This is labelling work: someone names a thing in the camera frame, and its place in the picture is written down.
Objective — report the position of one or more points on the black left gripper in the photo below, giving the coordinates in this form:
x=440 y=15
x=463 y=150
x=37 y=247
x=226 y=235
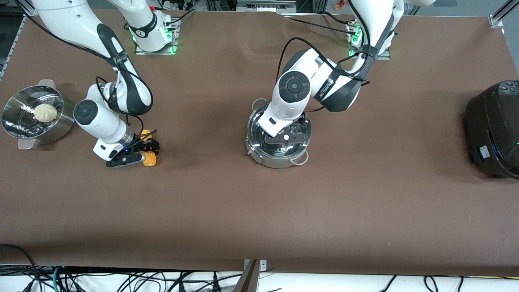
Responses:
x=299 y=125

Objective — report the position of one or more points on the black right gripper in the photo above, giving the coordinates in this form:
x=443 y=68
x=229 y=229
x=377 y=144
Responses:
x=141 y=143

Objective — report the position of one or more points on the yellow corn cob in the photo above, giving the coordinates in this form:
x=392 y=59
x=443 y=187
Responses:
x=150 y=160

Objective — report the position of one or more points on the glass pot lid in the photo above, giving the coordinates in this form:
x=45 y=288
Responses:
x=254 y=136

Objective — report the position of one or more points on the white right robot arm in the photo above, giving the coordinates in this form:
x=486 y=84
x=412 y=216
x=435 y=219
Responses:
x=61 y=16

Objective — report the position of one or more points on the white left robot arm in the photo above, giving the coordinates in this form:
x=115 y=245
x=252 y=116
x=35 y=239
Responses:
x=294 y=87

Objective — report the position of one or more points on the grey steel pot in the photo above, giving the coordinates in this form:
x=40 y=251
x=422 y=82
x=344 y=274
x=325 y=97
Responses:
x=279 y=163

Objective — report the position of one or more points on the steel steamer pot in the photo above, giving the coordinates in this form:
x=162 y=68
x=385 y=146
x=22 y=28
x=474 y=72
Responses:
x=61 y=125

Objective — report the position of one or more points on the brown table mat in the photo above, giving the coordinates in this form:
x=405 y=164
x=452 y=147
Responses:
x=259 y=202

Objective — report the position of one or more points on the white steamed bun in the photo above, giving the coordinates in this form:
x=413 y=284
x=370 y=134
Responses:
x=45 y=113

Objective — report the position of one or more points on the grey metal box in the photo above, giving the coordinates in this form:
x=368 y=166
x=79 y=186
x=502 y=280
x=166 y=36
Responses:
x=263 y=6

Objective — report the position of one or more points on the brown metal bar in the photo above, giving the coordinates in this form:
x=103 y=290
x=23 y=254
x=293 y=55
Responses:
x=248 y=280

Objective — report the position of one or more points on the black rice cooker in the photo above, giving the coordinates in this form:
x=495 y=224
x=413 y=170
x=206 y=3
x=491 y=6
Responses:
x=498 y=129

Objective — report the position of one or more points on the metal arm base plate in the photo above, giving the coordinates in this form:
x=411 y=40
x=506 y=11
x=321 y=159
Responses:
x=162 y=52
x=352 y=52

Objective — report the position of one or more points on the small metal bracket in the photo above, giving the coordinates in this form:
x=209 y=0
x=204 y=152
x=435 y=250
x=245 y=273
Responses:
x=263 y=265

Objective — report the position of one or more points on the aluminium frame extrusion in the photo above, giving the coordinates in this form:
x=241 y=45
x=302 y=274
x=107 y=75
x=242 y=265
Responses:
x=496 y=20

